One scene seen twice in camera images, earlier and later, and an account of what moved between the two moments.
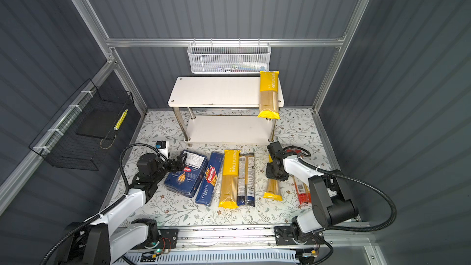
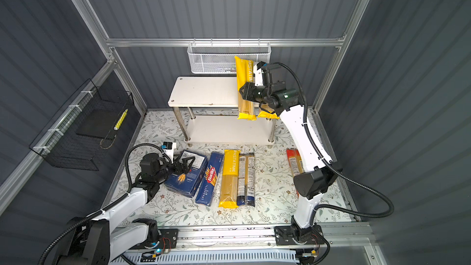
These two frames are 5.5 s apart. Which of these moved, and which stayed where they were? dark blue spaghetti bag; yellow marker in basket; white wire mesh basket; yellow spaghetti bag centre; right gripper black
Moved: right gripper black
Stayed: white wire mesh basket; yellow spaghetti bag centre; dark blue spaghetti bag; yellow marker in basket
